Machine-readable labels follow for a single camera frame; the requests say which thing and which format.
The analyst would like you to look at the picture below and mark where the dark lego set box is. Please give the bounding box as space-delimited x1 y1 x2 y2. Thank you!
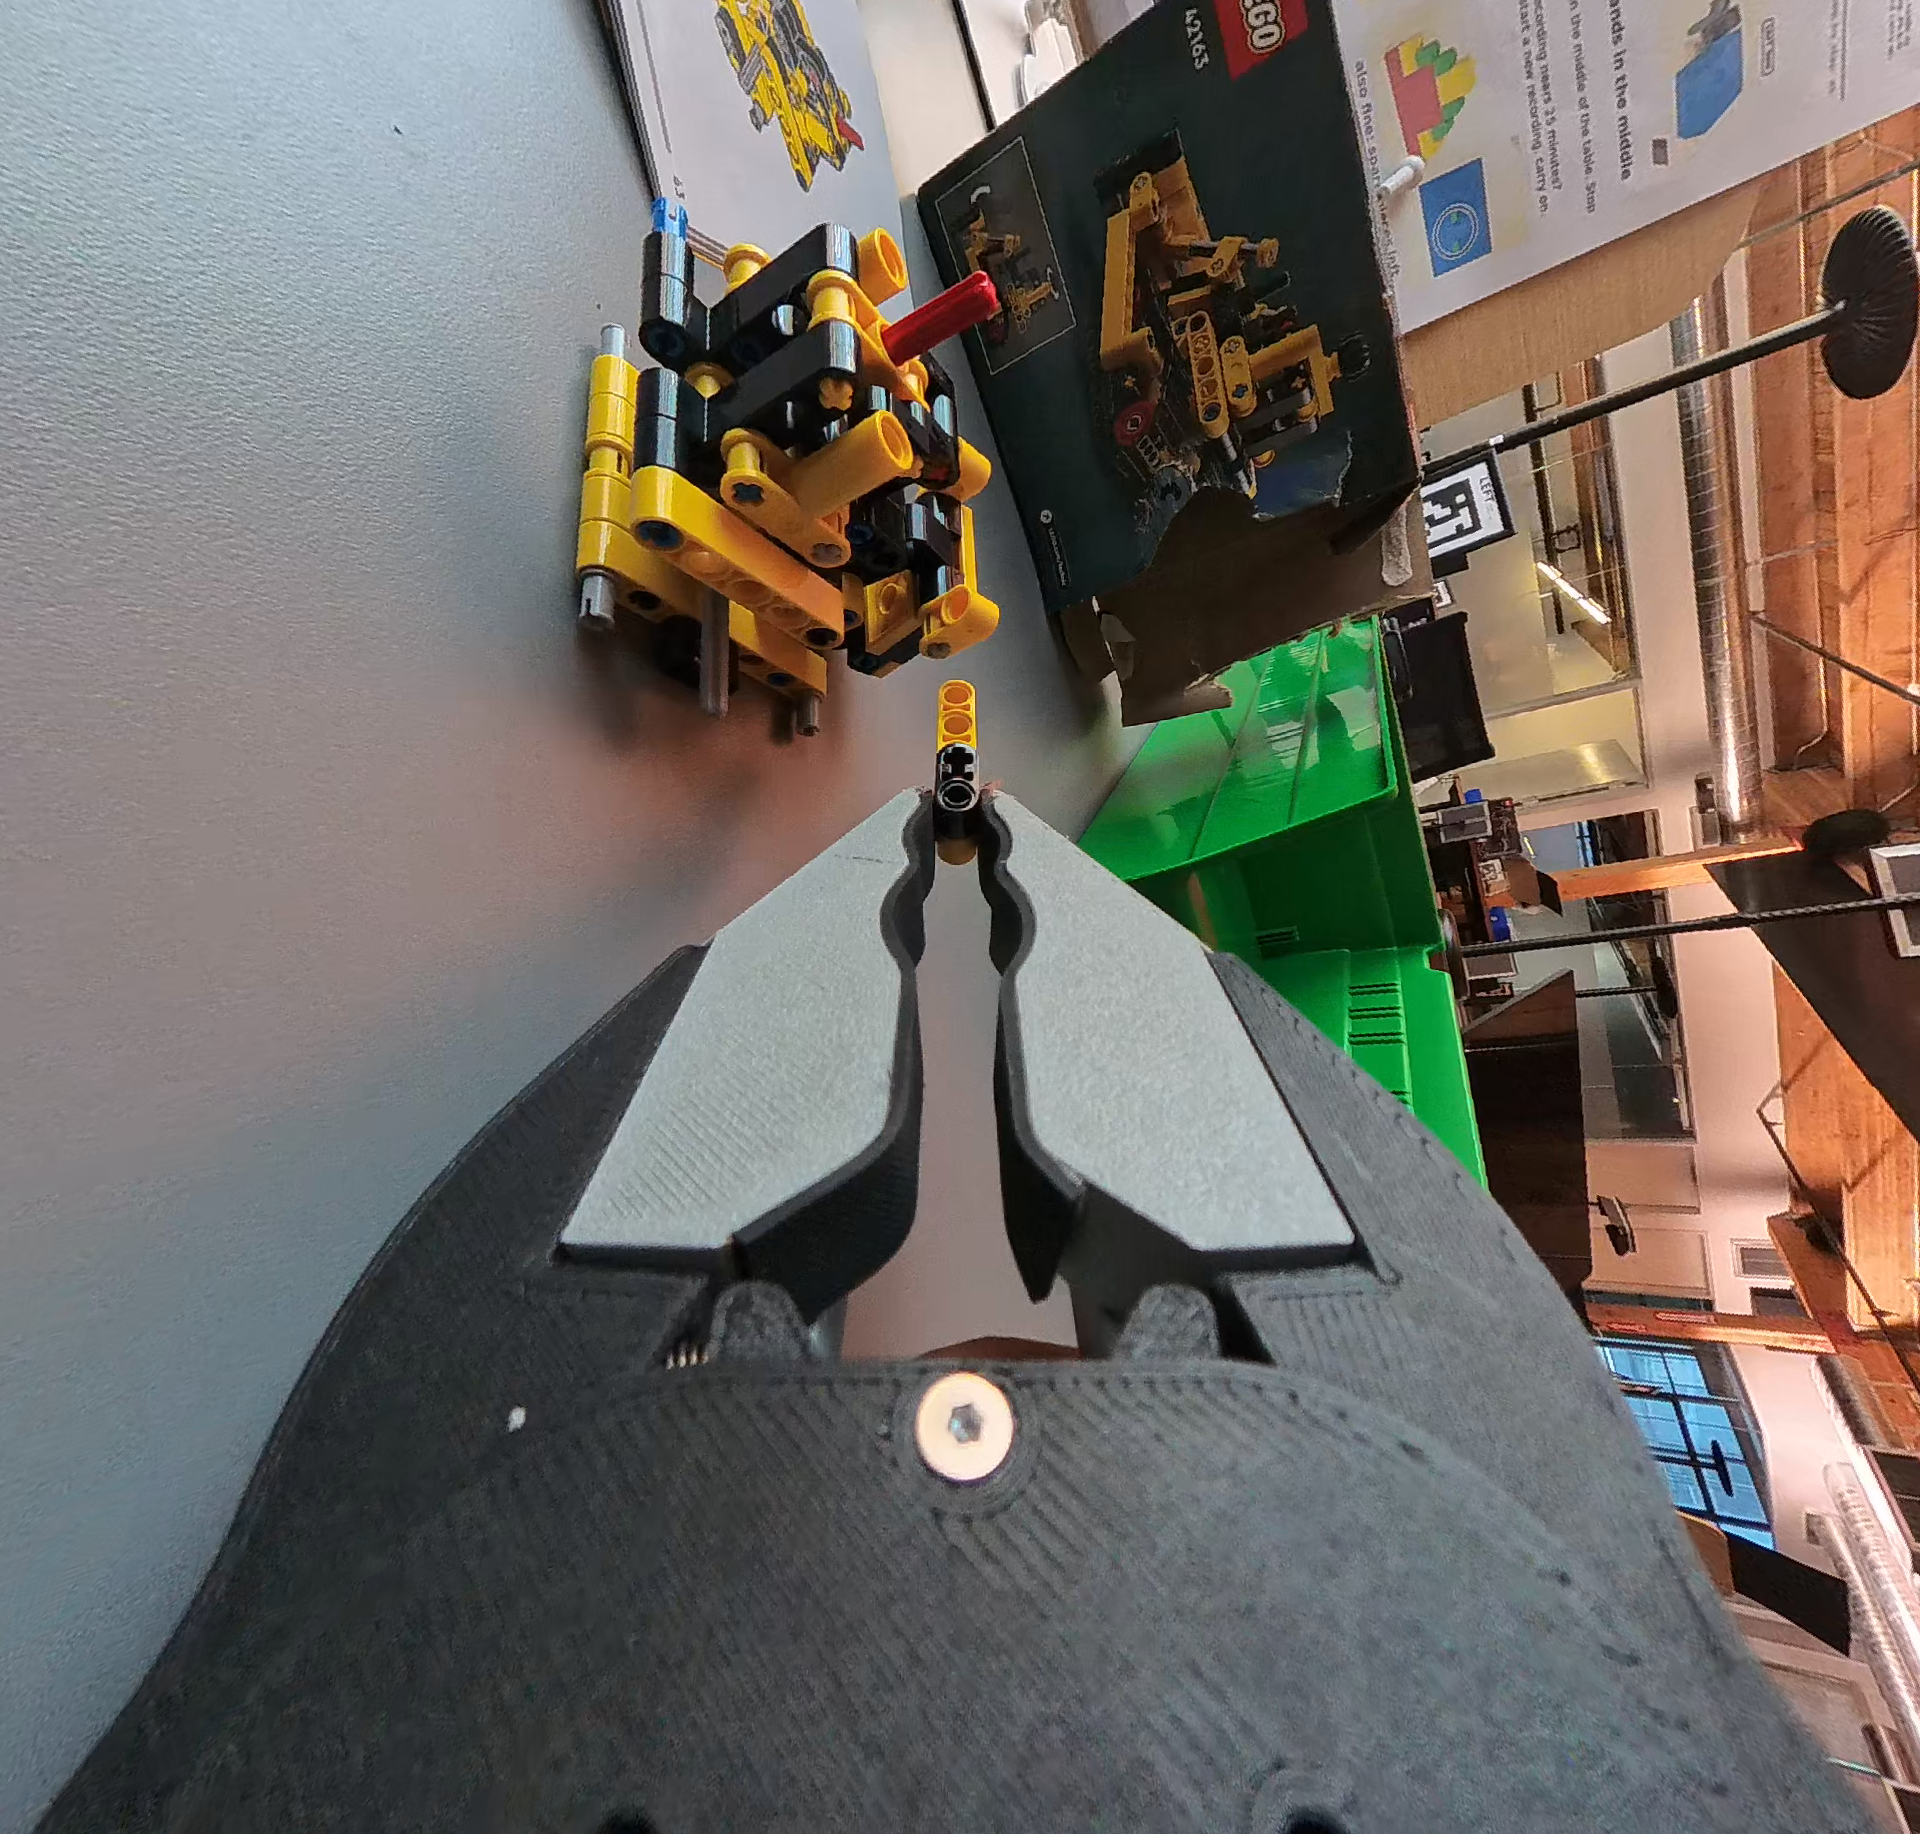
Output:
914 0 1429 729

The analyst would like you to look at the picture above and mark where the yellow and black lego model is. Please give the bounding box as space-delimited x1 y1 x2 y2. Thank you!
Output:
574 196 1003 743

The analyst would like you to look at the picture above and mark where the yellow lego beam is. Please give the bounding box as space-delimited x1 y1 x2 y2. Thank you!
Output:
933 677 983 871

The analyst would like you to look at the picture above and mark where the wall poster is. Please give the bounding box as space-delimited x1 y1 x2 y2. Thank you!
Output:
1316 0 1920 338

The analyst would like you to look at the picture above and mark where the green plastic bin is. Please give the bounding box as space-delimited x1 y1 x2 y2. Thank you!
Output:
1076 617 1490 1193

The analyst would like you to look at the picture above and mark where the silver ventilation duct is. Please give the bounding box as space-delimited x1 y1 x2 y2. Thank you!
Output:
1668 295 1768 823

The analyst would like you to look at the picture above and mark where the lego instruction booklet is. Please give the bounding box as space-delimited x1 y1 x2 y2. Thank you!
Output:
574 0 913 268

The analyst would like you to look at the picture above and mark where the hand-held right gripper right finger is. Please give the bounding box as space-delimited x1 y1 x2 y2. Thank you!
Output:
979 790 1363 1352

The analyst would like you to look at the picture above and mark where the black round-base stand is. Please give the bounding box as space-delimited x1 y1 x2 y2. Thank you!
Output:
1416 205 1920 473

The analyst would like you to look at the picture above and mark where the white flat board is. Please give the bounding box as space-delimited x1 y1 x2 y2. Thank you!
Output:
929 0 1085 125

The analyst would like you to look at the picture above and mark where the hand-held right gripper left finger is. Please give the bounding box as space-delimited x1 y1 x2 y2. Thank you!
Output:
555 788 927 1326

